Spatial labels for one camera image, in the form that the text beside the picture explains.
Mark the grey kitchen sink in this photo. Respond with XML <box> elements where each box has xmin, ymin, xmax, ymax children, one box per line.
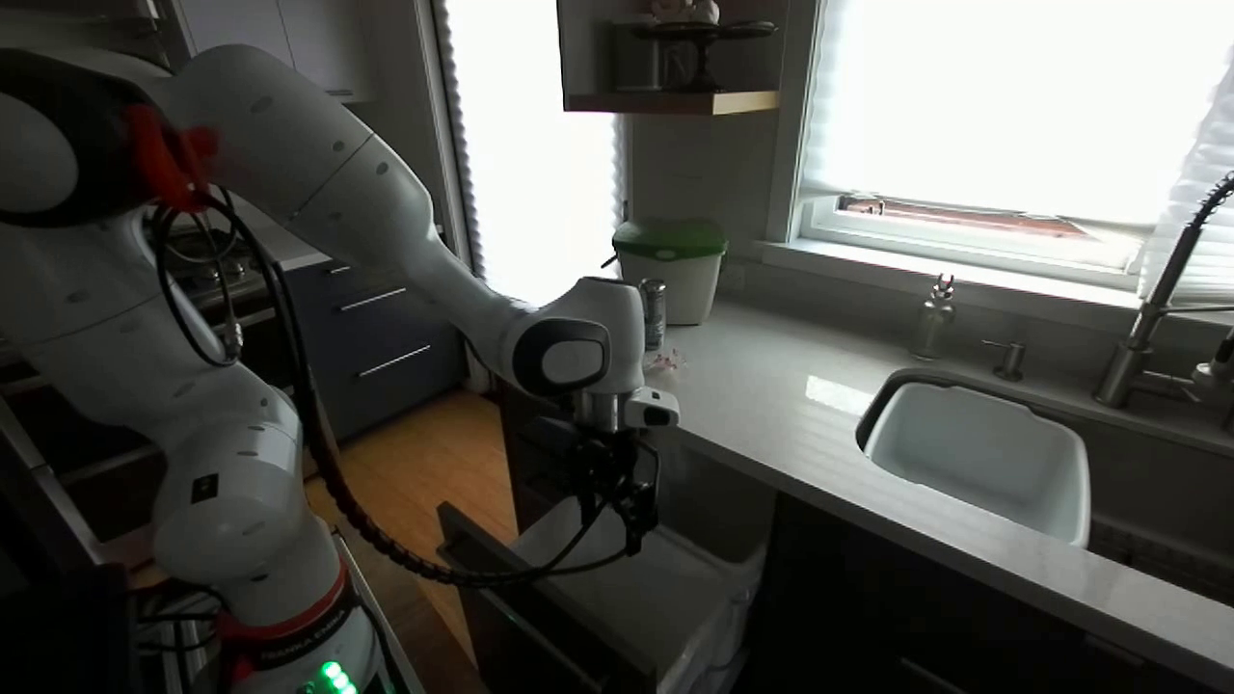
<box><xmin>846</xmin><ymin>362</ymin><xmax>1234</xmax><ymax>573</ymax></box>

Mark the blue-grey drawer cabinet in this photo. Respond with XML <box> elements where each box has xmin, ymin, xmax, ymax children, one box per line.
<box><xmin>273</xmin><ymin>247</ymin><xmax>472</xmax><ymax>446</ymax></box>

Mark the wooden wall shelf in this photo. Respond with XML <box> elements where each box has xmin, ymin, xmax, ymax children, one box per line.
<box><xmin>553</xmin><ymin>0</ymin><xmax>787</xmax><ymax>125</ymax></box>

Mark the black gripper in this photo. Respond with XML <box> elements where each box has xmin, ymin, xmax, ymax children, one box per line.
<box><xmin>577</xmin><ymin>425</ymin><xmax>669</xmax><ymax>554</ymax></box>

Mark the white compost bin green lid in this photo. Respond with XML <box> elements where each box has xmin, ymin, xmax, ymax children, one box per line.
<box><xmin>608</xmin><ymin>217</ymin><xmax>734</xmax><ymax>332</ymax></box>

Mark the thin black cable loop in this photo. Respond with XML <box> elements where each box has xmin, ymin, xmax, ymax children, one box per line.
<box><xmin>142</xmin><ymin>188</ymin><xmax>255</xmax><ymax>375</ymax></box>

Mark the dark waste bin drawer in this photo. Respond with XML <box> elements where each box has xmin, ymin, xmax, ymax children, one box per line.
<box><xmin>432</xmin><ymin>496</ymin><xmax>670</xmax><ymax>694</ymax></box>

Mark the red cable clamp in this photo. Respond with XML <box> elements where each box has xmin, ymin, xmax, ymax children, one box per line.
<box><xmin>126</xmin><ymin>100</ymin><xmax>223</xmax><ymax>217</ymax></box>

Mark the tall chrome kitchen faucet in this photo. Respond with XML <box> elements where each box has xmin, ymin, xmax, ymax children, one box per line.
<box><xmin>1090</xmin><ymin>171</ymin><xmax>1234</xmax><ymax>414</ymax></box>

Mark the small chrome tap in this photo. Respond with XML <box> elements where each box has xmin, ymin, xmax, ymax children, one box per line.
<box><xmin>914</xmin><ymin>270</ymin><xmax>963</xmax><ymax>362</ymax></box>

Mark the white window frame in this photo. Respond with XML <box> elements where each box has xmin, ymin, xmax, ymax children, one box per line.
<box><xmin>784</xmin><ymin>0</ymin><xmax>1234</xmax><ymax>298</ymax></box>

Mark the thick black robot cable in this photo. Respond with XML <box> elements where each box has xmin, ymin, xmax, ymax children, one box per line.
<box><xmin>234</xmin><ymin>210</ymin><xmax>647</xmax><ymax>589</ymax></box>

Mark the white plastic wash basin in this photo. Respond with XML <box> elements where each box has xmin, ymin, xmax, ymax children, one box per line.
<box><xmin>854</xmin><ymin>365</ymin><xmax>1094</xmax><ymax>553</ymax></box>

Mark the dark kitchen cabinet with countertop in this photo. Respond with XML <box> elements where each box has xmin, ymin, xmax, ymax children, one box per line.
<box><xmin>493</xmin><ymin>302</ymin><xmax>1234</xmax><ymax>694</ymax></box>

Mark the black wire stand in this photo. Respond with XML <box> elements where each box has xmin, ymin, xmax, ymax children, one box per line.
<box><xmin>608</xmin><ymin>12</ymin><xmax>780</xmax><ymax>98</ymax></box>

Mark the white window blind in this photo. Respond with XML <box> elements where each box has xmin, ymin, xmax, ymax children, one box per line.
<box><xmin>1133</xmin><ymin>50</ymin><xmax>1234</xmax><ymax>305</ymax></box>

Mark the small grey canister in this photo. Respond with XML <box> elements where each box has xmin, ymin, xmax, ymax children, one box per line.
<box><xmin>638</xmin><ymin>274</ymin><xmax>674</xmax><ymax>355</ymax></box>

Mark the small chrome sink fitting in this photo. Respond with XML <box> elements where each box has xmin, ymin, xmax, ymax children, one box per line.
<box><xmin>995</xmin><ymin>337</ymin><xmax>1035</xmax><ymax>387</ymax></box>

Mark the long silver drawer handle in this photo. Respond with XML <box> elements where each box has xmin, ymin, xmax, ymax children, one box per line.
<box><xmin>354</xmin><ymin>339</ymin><xmax>440</xmax><ymax>387</ymax></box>
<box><xmin>336</xmin><ymin>280</ymin><xmax>415</xmax><ymax>321</ymax></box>

